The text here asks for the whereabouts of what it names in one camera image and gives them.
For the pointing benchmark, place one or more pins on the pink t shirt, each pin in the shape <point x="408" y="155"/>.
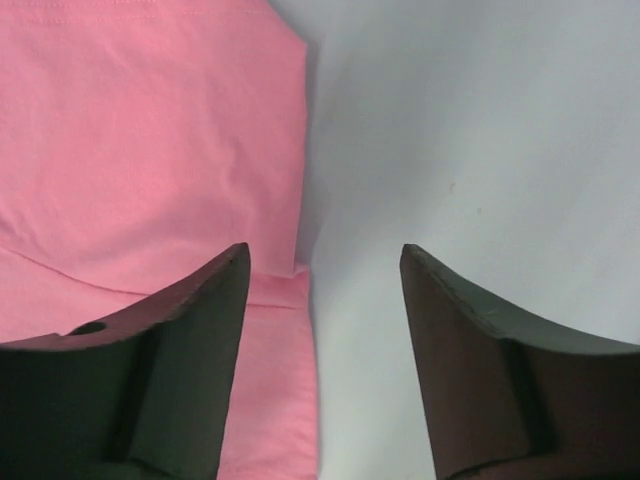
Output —
<point x="140" y="140"/>

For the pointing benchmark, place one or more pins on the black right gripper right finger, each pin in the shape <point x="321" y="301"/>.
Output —
<point x="508" y="394"/>

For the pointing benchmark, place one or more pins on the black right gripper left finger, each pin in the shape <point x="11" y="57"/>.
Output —
<point x="142" y="393"/>

